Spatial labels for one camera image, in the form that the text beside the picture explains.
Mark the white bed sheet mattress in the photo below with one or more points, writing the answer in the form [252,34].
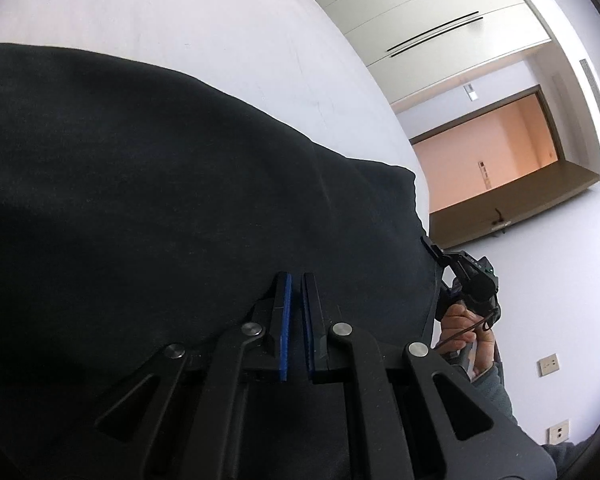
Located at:
[285,57]

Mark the white wardrobe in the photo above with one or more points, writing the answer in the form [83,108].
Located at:
[414,48]

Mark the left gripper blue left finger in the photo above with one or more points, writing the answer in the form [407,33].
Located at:
[281,317]

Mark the brown wooden door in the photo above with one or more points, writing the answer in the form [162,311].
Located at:
[495,167]

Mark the black embroidered pants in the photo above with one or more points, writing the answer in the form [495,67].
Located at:
[139,208]

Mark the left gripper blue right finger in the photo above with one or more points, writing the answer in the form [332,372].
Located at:
[315,330]

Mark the right hand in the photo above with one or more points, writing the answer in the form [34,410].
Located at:
[459,328]

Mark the wall power socket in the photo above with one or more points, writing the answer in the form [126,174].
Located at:
[558,433]
[548,365]

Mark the lower wall power socket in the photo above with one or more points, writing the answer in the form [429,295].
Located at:
[558,433]

